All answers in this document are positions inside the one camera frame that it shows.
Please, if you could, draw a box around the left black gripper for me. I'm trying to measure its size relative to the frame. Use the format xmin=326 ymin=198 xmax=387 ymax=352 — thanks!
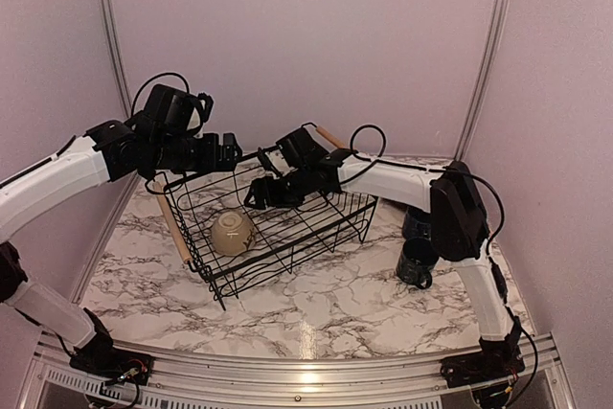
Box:
xmin=150 ymin=131 xmax=241 ymax=172

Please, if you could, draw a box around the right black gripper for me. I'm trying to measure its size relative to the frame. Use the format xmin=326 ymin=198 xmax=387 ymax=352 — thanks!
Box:
xmin=244 ymin=166 xmax=312 ymax=210

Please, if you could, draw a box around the beige ceramic bowl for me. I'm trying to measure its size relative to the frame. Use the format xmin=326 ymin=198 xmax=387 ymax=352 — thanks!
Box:
xmin=211 ymin=211 xmax=257 ymax=257

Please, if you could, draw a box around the black wire dish rack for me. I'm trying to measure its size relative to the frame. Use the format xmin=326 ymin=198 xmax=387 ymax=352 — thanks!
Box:
xmin=155 ymin=151 xmax=377 ymax=303

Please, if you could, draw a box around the navy blue mug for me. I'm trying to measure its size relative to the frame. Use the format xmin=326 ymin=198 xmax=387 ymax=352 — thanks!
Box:
xmin=401 ymin=206 xmax=431 ymax=240

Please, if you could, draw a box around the dark green mug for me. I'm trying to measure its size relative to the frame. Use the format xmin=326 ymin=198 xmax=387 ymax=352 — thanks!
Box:
xmin=396 ymin=238 xmax=439 ymax=290

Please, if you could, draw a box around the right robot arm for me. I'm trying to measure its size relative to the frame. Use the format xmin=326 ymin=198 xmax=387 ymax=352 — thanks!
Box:
xmin=244 ymin=127 xmax=521 ymax=378

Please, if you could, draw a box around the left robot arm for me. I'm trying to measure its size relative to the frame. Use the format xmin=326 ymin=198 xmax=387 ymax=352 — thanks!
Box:
xmin=1 ymin=83 xmax=242 ymax=375

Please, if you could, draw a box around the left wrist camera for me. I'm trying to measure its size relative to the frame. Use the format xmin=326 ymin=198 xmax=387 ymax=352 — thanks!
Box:
xmin=187 ymin=92 xmax=215 ymax=136

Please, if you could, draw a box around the right wooden rack handle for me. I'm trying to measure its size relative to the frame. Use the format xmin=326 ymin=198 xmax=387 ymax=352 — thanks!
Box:
xmin=315 ymin=125 xmax=347 ymax=148

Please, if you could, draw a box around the wooden rack handle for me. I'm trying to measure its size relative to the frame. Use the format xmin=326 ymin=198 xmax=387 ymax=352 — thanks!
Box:
xmin=315 ymin=125 xmax=347 ymax=148
xmin=152 ymin=181 xmax=192 ymax=264

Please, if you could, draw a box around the left wooden rack handle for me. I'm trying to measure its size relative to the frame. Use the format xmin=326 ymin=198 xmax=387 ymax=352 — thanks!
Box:
xmin=152 ymin=181 xmax=192 ymax=264

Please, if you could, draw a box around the left aluminium corner post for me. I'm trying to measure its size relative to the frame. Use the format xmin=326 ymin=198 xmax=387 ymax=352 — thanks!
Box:
xmin=90 ymin=0 xmax=148 ymax=161

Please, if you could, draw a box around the aluminium corner post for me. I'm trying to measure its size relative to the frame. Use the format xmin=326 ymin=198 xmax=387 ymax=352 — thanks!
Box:
xmin=90 ymin=0 xmax=148 ymax=161
xmin=454 ymin=0 xmax=510 ymax=160

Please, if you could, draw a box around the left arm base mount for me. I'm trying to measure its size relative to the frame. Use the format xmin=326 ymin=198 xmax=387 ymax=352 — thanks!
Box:
xmin=69 ymin=308 xmax=152 ymax=386

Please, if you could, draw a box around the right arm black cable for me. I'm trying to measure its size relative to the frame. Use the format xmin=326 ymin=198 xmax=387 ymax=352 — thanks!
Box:
xmin=349 ymin=125 xmax=540 ymax=381

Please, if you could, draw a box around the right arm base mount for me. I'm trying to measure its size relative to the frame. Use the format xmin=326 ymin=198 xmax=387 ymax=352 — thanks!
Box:
xmin=440 ymin=338 xmax=525 ymax=388

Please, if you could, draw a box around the right aluminium corner post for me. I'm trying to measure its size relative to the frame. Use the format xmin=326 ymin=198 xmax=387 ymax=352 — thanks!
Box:
xmin=454 ymin=0 xmax=510 ymax=160

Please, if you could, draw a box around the aluminium front frame rail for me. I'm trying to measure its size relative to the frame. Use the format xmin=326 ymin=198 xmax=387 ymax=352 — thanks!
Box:
xmin=28 ymin=331 xmax=576 ymax=409

